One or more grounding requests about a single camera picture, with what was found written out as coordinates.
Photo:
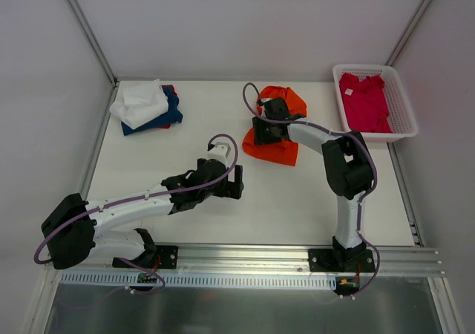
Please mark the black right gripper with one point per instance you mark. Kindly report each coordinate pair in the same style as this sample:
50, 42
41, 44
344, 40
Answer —
260, 132

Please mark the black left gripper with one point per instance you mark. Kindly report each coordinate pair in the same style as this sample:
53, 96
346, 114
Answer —
235, 182

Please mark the orange t-shirt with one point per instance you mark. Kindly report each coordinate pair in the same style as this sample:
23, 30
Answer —
284, 152

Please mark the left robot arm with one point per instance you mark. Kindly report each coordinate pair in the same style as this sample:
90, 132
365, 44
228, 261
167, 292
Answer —
77, 230

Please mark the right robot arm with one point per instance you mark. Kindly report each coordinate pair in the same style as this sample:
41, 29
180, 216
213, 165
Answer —
349, 169

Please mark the blue folded t-shirt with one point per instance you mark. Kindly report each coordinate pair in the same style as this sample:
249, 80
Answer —
126, 130

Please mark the magenta t-shirt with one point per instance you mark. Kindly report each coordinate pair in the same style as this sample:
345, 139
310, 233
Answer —
364, 102

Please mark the white folded t-shirt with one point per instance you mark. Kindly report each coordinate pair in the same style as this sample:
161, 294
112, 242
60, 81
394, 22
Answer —
140, 104

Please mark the white plastic basket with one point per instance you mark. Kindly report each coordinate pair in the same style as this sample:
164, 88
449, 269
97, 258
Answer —
401, 120

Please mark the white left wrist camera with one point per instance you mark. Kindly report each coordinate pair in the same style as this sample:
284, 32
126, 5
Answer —
218, 151

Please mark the aluminium mounting rail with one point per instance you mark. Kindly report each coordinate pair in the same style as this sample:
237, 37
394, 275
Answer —
392, 261

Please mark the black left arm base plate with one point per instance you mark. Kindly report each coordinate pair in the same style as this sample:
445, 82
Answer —
163, 256

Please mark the white slotted cable duct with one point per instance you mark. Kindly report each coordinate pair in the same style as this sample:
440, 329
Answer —
228, 281

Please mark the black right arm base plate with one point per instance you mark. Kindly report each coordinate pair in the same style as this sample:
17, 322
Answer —
327, 260

